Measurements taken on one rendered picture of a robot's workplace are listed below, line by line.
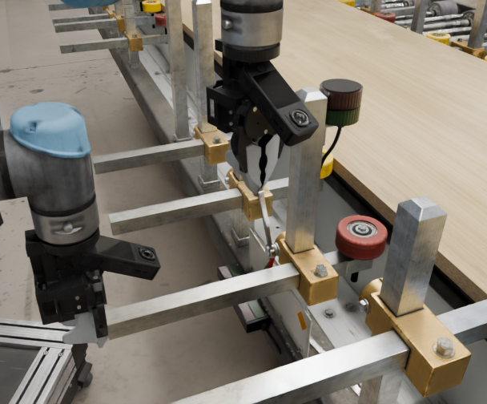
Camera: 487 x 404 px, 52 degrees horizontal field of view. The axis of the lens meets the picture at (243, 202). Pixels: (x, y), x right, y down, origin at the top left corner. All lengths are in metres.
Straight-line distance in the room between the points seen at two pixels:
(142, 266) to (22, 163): 0.22
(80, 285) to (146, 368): 1.16
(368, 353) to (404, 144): 0.64
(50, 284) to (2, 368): 0.99
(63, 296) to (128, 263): 0.09
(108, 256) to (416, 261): 0.37
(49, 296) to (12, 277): 1.61
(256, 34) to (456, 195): 0.52
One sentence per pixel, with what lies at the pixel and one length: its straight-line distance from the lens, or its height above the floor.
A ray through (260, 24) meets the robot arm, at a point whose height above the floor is 1.24.
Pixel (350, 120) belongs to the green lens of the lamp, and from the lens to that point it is 0.72.
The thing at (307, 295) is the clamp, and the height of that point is 0.84.
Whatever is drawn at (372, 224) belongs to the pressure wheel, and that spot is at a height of 0.91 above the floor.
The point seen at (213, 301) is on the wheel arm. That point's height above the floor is 0.85.
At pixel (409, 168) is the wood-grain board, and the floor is 0.90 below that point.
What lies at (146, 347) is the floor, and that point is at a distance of 1.86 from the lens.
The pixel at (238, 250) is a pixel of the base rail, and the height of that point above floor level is 0.70.
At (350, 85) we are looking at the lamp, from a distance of 0.73.
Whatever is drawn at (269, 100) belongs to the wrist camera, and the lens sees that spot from 0.61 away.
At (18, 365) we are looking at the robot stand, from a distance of 1.64.
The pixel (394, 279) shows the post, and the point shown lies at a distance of 0.59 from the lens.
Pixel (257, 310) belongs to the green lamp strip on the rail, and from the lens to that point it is 0.96.
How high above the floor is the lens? 1.39
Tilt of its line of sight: 33 degrees down
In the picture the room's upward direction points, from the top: straight up
